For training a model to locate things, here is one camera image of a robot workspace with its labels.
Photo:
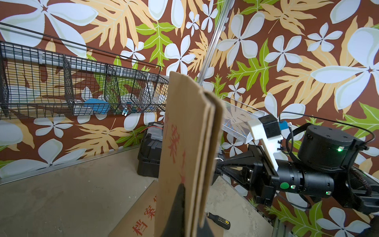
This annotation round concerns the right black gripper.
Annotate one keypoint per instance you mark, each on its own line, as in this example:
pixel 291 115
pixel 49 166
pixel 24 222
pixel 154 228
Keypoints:
pixel 253 170

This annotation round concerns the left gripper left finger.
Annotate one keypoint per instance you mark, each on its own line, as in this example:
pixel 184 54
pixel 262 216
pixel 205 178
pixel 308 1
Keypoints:
pixel 175 225

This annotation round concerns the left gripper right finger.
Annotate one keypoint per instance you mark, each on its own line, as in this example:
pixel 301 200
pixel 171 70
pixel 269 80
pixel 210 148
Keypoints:
pixel 204 231

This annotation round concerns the brown kraft file bag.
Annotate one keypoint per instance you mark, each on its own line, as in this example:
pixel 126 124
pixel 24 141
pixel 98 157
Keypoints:
pixel 191 141
pixel 139 221

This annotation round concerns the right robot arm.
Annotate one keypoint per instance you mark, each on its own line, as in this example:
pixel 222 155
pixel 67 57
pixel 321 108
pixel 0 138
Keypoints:
pixel 322 168

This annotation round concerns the black yellow screwdriver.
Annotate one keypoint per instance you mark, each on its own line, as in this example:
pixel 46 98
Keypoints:
pixel 220 221

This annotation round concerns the black yellow toolbox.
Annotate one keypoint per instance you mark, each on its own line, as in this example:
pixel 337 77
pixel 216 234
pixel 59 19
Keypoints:
pixel 150 150

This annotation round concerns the blue object in basket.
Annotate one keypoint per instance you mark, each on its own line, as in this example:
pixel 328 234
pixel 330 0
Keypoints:
pixel 97 106

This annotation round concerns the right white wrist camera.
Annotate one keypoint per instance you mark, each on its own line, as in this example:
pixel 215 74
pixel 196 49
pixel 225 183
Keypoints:
pixel 267 130

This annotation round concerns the white wire basket right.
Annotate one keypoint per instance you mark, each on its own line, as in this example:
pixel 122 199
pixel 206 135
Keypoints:
pixel 237 116

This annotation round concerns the black wire basket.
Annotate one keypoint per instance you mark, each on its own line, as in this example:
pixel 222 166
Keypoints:
pixel 41 83

